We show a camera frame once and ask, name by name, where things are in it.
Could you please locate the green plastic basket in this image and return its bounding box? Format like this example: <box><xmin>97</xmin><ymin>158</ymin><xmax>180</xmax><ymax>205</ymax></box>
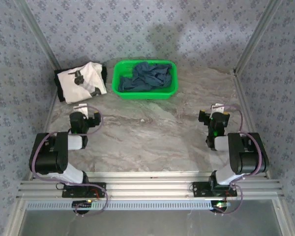
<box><xmin>112</xmin><ymin>60</ymin><xmax>179</xmax><ymax>100</ymax></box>

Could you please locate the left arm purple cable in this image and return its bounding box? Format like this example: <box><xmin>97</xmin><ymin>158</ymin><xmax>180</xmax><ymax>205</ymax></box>
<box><xmin>30</xmin><ymin>105</ymin><xmax>109</xmax><ymax>217</ymax></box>

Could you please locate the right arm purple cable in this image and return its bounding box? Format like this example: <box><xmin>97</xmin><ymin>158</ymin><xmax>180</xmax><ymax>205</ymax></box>
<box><xmin>212</xmin><ymin>104</ymin><xmax>264</xmax><ymax>216</ymax></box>

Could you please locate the blue t-shirt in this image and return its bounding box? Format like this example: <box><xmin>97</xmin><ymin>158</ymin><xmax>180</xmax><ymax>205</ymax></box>
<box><xmin>118</xmin><ymin>61</ymin><xmax>173</xmax><ymax>93</ymax></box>

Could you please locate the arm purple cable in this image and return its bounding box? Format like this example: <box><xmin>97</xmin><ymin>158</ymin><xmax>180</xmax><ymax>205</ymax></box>
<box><xmin>30</xmin><ymin>105</ymin><xmax>109</xmax><ymax>217</ymax></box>
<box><xmin>212</xmin><ymin>104</ymin><xmax>264</xmax><ymax>216</ymax></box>

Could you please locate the white t-shirt with black print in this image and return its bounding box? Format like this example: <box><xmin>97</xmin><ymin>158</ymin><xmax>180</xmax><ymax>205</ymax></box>
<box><xmin>58</xmin><ymin>61</ymin><xmax>108</xmax><ymax>105</ymax></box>

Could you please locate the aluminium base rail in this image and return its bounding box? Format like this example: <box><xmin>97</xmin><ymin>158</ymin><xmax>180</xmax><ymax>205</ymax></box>
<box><xmin>16</xmin><ymin>172</ymin><xmax>285</xmax><ymax>200</ymax></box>

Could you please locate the grey slotted cable duct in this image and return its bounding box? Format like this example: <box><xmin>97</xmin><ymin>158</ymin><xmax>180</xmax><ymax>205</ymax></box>
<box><xmin>26</xmin><ymin>199</ymin><xmax>213</xmax><ymax>211</ymax></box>

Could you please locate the aluminium frame post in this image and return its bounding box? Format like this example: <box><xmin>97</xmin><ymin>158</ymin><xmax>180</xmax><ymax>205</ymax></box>
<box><xmin>233</xmin><ymin>0</ymin><xmax>284</xmax><ymax>75</ymax></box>
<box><xmin>14</xmin><ymin>0</ymin><xmax>62</xmax><ymax>71</ymax></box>

